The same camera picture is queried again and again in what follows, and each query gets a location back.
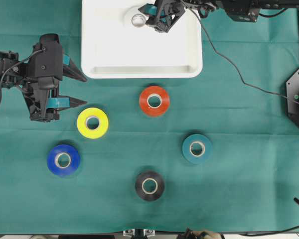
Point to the blue tape roll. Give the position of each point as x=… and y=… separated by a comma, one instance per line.
x=63, y=160

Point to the yellow tape roll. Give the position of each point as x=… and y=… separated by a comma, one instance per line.
x=92, y=123

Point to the black tape roll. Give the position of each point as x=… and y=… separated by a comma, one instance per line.
x=149, y=186

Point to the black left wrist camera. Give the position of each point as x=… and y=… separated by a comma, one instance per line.
x=46, y=67

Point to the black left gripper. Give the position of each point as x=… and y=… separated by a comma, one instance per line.
x=41, y=94

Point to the white tape roll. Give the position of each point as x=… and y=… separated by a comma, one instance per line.
x=133, y=18

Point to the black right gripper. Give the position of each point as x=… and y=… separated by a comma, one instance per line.
x=164, y=14

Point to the metal table clamp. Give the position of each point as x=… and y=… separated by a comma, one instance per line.
x=139, y=233

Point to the red tape roll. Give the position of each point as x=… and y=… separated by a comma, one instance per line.
x=154, y=101

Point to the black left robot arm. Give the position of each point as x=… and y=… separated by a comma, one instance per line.
x=13, y=72

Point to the green table cloth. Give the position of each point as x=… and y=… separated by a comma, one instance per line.
x=215, y=151

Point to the white plastic case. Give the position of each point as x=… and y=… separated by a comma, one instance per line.
x=110, y=50

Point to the green tape roll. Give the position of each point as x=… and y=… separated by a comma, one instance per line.
x=197, y=148

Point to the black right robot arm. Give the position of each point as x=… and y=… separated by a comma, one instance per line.
x=237, y=10

